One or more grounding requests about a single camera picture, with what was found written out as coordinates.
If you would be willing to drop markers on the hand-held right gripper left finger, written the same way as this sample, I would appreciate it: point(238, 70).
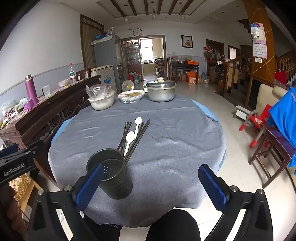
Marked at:
point(90, 185)

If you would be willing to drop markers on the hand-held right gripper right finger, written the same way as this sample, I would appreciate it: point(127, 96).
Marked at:
point(212, 187)

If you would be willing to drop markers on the dark metal utensil holder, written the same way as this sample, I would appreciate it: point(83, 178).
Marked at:
point(118, 183)

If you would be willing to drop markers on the large white plastic spoon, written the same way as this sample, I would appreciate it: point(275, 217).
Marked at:
point(130, 137)

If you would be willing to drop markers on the pile of black chopsticks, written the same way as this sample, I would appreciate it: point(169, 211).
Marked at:
point(143, 129)

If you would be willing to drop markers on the small white plastic spoon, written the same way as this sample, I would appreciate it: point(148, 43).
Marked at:
point(138, 120)

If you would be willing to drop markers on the person's black trousers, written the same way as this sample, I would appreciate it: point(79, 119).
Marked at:
point(171, 227)

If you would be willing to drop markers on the dark carved wooden sideboard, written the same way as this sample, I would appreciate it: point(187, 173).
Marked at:
point(46, 115)

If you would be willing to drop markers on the grey tablecloth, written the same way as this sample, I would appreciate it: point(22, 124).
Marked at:
point(173, 143)

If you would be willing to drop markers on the purple thermos bottle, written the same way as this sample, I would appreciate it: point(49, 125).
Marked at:
point(32, 92)

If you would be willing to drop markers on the blue undercloth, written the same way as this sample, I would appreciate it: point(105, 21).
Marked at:
point(205, 110)

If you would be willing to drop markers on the dark wooden stool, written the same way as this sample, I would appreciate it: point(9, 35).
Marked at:
point(277, 143)

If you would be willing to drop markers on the small white step stool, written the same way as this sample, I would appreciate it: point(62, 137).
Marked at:
point(241, 113)

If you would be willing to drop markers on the clear plastic cup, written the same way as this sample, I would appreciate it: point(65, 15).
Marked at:
point(46, 90)

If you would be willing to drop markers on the red child chair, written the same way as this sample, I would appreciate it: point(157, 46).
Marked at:
point(259, 119)

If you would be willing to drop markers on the clear plastic bag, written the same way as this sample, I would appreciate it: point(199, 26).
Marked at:
point(99, 91)

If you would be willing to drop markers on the white bowl of wrapped food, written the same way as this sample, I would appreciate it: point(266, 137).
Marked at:
point(130, 97)

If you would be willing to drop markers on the blue jacket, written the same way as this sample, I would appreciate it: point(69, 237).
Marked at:
point(284, 111)

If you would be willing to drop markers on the beige sofa chair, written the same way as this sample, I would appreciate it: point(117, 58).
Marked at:
point(266, 97)

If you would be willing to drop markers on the small white fan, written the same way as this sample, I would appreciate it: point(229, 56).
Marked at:
point(127, 86)

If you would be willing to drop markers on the metal pot with lid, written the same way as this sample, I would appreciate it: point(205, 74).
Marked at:
point(160, 93)

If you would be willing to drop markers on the plastic bottle with pink cap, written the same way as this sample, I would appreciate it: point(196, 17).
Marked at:
point(72, 73)

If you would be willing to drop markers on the clear water jug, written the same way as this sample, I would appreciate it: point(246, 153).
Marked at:
point(204, 78)

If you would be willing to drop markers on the white chest freezer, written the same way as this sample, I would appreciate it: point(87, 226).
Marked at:
point(106, 76)

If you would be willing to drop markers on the orange cardboard box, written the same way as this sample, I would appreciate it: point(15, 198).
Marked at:
point(192, 78)

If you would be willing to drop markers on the wooden chair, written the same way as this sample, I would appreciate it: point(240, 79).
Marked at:
point(83, 73)

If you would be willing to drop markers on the wooden stair railing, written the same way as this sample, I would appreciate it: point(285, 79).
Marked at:
point(238, 69)

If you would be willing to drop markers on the dark wooden side table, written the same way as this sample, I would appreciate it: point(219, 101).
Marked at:
point(185, 67)

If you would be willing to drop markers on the orange wooden pillar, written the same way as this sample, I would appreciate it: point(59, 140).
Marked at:
point(261, 69)

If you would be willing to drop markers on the grey refrigerator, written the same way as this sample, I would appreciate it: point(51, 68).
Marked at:
point(106, 53)

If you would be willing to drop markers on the glass display cabinet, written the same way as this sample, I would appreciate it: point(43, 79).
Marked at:
point(131, 58)

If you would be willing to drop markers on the pendant lamp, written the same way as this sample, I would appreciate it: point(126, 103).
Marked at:
point(126, 18)
point(153, 14)

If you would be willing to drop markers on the framed wall picture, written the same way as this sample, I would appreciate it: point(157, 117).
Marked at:
point(186, 41)

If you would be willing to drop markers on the pink wall calendar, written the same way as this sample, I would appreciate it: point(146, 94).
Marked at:
point(260, 46)

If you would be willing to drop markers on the round wall clock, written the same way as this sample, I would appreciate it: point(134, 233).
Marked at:
point(137, 32)

